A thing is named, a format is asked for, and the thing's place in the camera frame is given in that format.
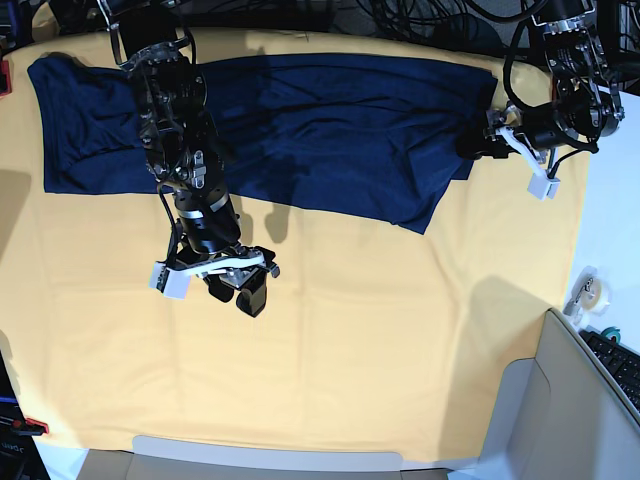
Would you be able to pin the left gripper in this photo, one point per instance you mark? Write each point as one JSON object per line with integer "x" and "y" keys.
{"x": 503, "y": 135}

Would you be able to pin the green tape roll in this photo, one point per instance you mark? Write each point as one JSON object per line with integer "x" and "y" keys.
{"x": 612, "y": 333}

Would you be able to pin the black keyboard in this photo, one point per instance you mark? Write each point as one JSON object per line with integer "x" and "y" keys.
{"x": 621, "y": 363}

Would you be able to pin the navy blue long-sleeve shirt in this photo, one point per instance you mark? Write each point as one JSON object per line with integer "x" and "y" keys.
{"x": 360, "y": 135}

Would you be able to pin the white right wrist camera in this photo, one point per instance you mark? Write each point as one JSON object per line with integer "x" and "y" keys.
{"x": 170, "y": 283}

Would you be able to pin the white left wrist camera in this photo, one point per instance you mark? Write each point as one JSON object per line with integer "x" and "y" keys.
{"x": 543, "y": 187}

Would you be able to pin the yellow table cloth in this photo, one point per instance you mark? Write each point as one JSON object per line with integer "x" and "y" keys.
{"x": 374, "y": 338}

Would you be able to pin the red clamp bottom left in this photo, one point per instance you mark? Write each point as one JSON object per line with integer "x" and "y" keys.
{"x": 29, "y": 427}

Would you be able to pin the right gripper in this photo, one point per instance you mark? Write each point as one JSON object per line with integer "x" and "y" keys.
{"x": 236, "y": 268}

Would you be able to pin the red clamp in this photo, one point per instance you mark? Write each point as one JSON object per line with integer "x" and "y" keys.
{"x": 29, "y": 427}
{"x": 5, "y": 79}

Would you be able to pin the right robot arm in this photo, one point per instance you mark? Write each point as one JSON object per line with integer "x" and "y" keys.
{"x": 153, "y": 45}

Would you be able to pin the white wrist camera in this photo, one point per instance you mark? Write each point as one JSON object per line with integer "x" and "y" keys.
{"x": 170, "y": 283}
{"x": 543, "y": 187}

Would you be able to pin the red clamp top left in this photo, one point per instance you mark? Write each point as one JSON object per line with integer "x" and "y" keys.
{"x": 5, "y": 79}

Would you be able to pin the clear tape dispenser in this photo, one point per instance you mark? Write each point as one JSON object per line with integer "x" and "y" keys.
{"x": 590, "y": 295}

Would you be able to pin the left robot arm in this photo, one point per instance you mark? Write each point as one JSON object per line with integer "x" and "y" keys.
{"x": 586, "y": 104}

